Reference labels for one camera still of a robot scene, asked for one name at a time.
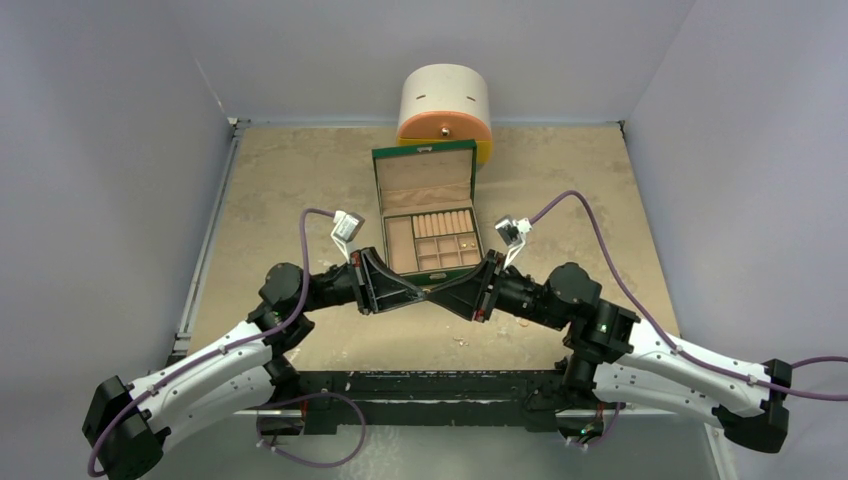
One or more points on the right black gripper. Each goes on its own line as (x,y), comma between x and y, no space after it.
(488,286)

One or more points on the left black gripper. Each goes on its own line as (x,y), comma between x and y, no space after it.
(375,286)

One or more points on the green jewelry tray insert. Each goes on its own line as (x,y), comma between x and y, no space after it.
(429,242)

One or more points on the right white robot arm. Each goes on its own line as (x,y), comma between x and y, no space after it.
(618,357)

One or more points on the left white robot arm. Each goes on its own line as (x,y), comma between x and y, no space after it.
(129,424)

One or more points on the green jewelry box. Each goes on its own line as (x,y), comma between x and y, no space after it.
(425,178)

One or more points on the white orange round drawer box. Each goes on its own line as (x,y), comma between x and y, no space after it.
(446,102)

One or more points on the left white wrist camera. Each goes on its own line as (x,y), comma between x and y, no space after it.
(346,226)

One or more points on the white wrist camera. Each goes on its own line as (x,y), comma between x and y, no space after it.
(346,226)
(513,232)

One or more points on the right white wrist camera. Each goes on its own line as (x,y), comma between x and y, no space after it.
(513,232)

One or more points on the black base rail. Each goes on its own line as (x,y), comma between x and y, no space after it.
(536,400)

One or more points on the aluminium frame rail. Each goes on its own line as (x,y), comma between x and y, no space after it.
(185,328)

